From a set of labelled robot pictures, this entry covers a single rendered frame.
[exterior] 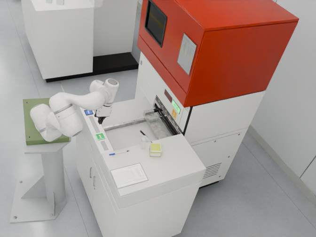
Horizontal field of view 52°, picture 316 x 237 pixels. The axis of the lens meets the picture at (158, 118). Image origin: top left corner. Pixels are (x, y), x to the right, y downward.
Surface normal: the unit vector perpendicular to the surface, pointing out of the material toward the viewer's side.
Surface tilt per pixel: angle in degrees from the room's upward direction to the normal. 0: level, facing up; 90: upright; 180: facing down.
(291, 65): 90
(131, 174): 0
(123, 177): 0
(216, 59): 90
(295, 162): 90
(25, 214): 0
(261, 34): 90
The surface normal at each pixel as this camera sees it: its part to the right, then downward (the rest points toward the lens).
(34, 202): 0.15, -0.73
